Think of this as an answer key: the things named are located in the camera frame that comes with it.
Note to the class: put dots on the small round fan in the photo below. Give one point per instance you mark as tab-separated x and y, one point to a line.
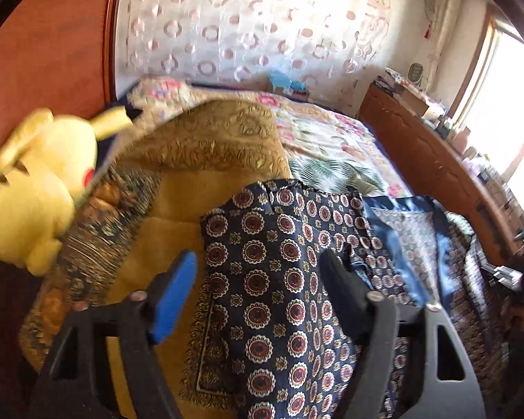
415	73

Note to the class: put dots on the long wooden cabinet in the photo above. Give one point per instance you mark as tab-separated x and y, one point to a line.
431	167

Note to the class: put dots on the cardboard box on cabinet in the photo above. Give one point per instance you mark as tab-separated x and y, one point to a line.
412	102

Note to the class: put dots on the sheer circle pattern curtain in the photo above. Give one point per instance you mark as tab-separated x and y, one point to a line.
322	44

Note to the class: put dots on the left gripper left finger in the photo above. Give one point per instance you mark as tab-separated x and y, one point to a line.
75	380

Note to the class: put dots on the navy patterned silk garment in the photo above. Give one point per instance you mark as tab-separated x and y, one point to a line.
267	342

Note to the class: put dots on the floral bed blanket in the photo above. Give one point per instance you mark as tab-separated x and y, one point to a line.
325	149

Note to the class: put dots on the yellow Pikachu plush toy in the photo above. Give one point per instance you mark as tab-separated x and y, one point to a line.
46	165

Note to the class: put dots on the gold patterned pillow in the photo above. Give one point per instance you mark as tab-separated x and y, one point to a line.
143	211

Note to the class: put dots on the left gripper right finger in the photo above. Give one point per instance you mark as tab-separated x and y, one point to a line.
441	378

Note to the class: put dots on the blue item behind bed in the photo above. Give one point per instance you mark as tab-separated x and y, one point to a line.
280	83

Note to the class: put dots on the wooden louvered wardrobe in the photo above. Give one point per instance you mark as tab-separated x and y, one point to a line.
56	54

